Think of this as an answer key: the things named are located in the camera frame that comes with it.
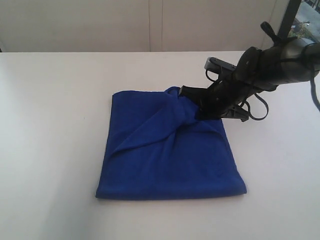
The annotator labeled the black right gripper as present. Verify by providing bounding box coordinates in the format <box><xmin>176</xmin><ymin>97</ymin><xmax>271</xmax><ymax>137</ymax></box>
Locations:
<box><xmin>178</xmin><ymin>47</ymin><xmax>278</xmax><ymax>122</ymax></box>

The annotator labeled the blue microfiber towel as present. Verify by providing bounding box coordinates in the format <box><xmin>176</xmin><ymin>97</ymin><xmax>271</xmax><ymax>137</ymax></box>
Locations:
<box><xmin>95</xmin><ymin>86</ymin><xmax>247</xmax><ymax>201</ymax></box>

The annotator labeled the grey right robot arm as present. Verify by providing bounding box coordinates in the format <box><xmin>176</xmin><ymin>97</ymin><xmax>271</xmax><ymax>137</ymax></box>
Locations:
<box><xmin>179</xmin><ymin>37</ymin><xmax>320</xmax><ymax>122</ymax></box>

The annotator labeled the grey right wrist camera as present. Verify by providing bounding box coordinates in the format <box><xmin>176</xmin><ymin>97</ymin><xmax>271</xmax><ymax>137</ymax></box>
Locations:
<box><xmin>204</xmin><ymin>57</ymin><xmax>236</xmax><ymax>75</ymax></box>

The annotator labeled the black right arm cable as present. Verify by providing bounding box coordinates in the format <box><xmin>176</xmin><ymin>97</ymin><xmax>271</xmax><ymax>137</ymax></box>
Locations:
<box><xmin>204</xmin><ymin>21</ymin><xmax>320</xmax><ymax>123</ymax></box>

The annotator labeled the black window frame post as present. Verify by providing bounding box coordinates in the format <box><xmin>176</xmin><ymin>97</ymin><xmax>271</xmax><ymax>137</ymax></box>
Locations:
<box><xmin>277</xmin><ymin>0</ymin><xmax>302</xmax><ymax>39</ymax></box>

